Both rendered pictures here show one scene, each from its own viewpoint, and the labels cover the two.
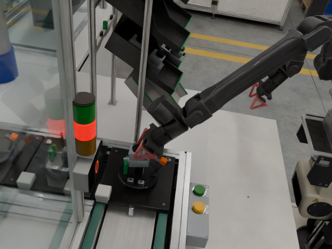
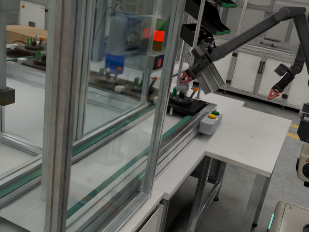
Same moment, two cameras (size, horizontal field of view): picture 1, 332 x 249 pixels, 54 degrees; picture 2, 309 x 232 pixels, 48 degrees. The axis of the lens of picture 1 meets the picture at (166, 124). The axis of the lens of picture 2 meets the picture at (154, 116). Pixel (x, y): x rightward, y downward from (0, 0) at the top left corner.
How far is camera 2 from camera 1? 1.21 m
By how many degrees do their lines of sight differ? 27
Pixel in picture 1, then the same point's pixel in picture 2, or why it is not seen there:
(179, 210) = (199, 115)
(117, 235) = not seen: hidden behind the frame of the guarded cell
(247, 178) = (254, 131)
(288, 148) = not seen: outside the picture
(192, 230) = (204, 121)
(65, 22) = not seen: outside the picture
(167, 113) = (200, 51)
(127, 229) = (167, 118)
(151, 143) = (190, 70)
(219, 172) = (235, 125)
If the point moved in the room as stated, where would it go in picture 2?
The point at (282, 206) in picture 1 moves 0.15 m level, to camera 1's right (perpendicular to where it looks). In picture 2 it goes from (274, 144) to (303, 153)
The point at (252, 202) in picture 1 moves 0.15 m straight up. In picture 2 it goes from (253, 138) to (260, 113)
